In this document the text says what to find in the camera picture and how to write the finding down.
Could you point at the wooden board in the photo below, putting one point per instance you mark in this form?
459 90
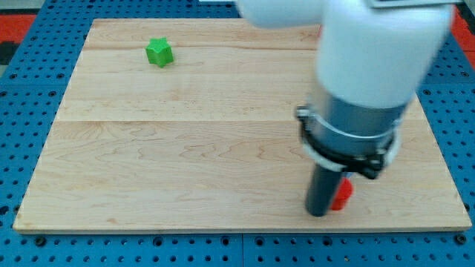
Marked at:
210 143

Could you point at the green star block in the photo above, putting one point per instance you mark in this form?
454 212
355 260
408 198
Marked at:
159 52

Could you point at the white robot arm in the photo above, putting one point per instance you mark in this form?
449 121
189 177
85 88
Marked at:
371 58

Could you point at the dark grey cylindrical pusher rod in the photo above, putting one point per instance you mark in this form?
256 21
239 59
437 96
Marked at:
322 188

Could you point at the red block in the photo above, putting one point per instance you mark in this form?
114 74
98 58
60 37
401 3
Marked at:
344 193

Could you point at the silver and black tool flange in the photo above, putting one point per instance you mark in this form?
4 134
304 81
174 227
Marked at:
342 136

